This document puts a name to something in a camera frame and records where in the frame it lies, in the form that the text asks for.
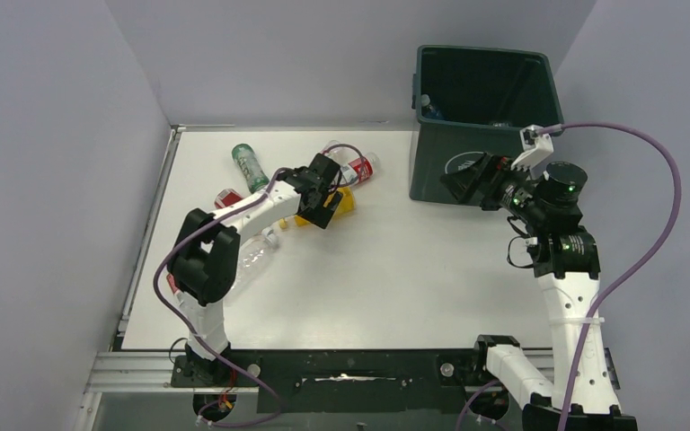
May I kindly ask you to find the dark green trash bin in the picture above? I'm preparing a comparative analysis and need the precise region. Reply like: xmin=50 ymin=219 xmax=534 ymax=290
xmin=409 ymin=45 xmax=563 ymax=205

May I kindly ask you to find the yellow label bottle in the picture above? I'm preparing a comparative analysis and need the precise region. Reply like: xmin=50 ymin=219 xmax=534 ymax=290
xmin=278 ymin=187 xmax=357 ymax=231

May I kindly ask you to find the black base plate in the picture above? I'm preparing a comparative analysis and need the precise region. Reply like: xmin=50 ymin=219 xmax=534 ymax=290
xmin=170 ymin=347 xmax=536 ymax=415

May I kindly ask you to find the red label water bottle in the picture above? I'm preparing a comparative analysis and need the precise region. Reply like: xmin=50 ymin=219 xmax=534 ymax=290
xmin=332 ymin=152 xmax=380 ymax=187

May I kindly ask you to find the white blue label bottle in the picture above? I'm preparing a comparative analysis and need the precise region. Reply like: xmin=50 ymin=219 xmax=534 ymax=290
xmin=321 ymin=140 xmax=346 ymax=164

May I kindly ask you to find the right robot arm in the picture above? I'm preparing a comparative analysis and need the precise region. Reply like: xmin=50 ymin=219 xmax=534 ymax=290
xmin=440 ymin=154 xmax=638 ymax=430

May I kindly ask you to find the red gold label bottle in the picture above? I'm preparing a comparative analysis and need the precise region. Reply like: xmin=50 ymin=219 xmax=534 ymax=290
xmin=214 ymin=189 xmax=243 ymax=209

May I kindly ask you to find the blue label water bottle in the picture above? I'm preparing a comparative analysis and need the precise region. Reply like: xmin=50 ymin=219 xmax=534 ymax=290
xmin=420 ymin=93 xmax=445 ymax=120

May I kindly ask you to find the green label tea bottle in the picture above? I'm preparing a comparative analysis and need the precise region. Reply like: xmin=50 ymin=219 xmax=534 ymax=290
xmin=231 ymin=143 xmax=270 ymax=194

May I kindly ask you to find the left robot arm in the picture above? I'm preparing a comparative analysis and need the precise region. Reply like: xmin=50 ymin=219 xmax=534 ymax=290
xmin=153 ymin=154 xmax=342 ymax=374

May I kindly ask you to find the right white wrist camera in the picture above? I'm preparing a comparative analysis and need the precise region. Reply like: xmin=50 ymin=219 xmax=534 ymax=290
xmin=510 ymin=125 xmax=553 ymax=172

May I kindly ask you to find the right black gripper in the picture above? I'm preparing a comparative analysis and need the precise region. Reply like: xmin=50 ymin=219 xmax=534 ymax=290
xmin=439 ymin=151 xmax=548 ymax=225

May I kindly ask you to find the aluminium front rail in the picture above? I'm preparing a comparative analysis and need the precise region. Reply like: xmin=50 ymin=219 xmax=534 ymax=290
xmin=83 ymin=350 xmax=620 ymax=395

